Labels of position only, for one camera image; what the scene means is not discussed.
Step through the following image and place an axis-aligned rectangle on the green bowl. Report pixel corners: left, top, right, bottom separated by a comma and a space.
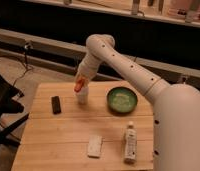
107, 86, 138, 113

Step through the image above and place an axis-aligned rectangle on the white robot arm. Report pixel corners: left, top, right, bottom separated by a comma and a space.
75, 34, 200, 171

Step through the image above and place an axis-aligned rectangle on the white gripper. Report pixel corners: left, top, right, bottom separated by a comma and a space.
76, 62, 99, 80

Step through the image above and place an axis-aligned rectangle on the black rectangular block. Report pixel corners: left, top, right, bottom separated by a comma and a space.
51, 96, 61, 114

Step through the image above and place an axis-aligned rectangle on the black chair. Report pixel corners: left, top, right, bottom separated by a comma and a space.
0, 75, 28, 147

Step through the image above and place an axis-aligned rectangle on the wooden table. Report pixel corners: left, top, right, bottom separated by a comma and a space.
11, 81, 153, 171

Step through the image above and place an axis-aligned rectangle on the white ceramic cup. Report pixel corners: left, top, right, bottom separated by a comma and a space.
76, 87, 89, 104

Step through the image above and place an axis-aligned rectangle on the white plastic bottle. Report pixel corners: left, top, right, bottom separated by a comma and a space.
124, 121, 137, 164

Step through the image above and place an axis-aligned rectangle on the black cable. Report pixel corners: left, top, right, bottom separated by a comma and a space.
0, 43, 36, 88

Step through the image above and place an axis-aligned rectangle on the white sponge block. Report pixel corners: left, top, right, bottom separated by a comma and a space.
87, 135, 102, 158

